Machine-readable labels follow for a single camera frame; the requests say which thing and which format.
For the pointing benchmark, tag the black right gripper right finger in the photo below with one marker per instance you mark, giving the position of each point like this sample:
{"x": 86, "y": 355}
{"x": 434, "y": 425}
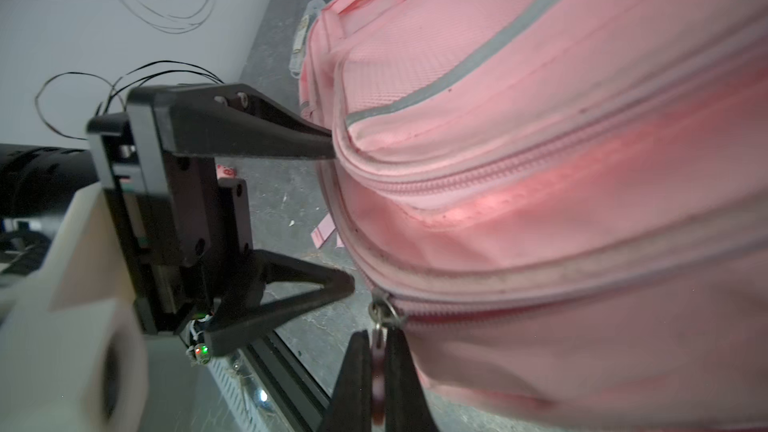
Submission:
{"x": 405, "y": 405}

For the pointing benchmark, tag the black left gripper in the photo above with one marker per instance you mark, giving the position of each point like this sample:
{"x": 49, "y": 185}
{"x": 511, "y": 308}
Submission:
{"x": 175, "y": 223}

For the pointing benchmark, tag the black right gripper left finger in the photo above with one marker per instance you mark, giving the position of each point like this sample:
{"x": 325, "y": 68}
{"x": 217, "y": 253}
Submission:
{"x": 350, "y": 407}

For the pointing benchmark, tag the pink student backpack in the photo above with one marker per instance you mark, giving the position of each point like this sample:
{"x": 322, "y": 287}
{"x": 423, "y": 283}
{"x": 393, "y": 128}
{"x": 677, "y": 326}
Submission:
{"x": 562, "y": 202}

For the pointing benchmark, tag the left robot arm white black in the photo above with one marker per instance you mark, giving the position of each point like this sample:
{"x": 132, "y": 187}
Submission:
{"x": 38, "y": 184}

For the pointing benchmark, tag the clear plastic pen case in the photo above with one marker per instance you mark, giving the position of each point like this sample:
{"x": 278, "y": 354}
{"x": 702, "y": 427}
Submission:
{"x": 299, "y": 44}

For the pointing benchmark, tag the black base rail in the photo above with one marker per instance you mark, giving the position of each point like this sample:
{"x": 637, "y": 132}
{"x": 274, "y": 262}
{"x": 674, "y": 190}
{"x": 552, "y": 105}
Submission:
{"x": 290, "y": 388}

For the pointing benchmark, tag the white slotted cable duct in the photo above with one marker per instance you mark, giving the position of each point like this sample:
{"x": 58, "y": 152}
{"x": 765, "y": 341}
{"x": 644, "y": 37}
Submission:
{"x": 235, "y": 380}

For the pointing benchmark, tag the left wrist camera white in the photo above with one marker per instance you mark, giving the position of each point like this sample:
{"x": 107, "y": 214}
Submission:
{"x": 73, "y": 356}

